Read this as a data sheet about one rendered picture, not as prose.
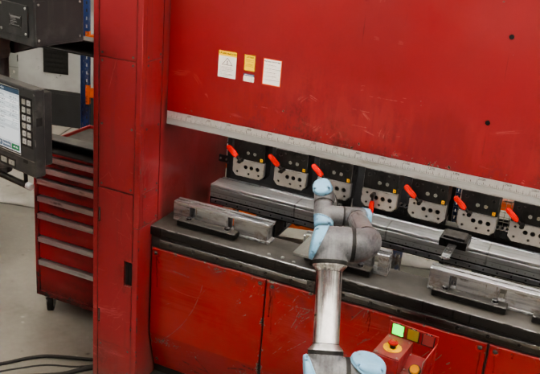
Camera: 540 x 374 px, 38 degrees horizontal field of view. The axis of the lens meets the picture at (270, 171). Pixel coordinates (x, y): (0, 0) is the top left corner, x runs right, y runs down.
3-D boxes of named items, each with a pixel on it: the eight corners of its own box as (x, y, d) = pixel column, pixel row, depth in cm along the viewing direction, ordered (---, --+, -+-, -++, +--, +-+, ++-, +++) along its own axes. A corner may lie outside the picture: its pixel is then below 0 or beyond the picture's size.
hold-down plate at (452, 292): (430, 295, 325) (431, 288, 324) (433, 289, 329) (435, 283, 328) (505, 315, 314) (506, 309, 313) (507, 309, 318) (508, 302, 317)
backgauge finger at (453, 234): (429, 257, 332) (431, 247, 330) (443, 236, 354) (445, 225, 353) (458, 265, 328) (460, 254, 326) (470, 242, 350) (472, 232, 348)
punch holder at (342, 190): (315, 194, 338) (319, 158, 332) (322, 187, 345) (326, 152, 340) (349, 202, 332) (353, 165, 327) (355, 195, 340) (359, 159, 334)
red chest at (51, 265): (34, 313, 451) (30, 146, 416) (89, 277, 495) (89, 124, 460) (108, 339, 433) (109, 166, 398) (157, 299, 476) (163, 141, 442)
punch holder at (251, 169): (231, 174, 353) (234, 138, 347) (240, 168, 360) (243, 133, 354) (262, 181, 347) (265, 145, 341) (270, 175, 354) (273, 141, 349)
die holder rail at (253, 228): (173, 219, 375) (173, 200, 372) (179, 215, 380) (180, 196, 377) (268, 244, 357) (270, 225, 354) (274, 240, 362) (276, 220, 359)
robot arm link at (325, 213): (344, 223, 298) (344, 199, 304) (314, 221, 298) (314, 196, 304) (341, 233, 305) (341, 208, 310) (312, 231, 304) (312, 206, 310)
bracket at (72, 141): (0, 156, 360) (0, 141, 358) (36, 142, 381) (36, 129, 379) (72, 175, 345) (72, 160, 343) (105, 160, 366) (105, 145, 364)
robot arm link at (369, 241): (390, 235, 259) (370, 200, 307) (357, 232, 259) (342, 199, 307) (387, 269, 261) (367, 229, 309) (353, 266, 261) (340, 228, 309)
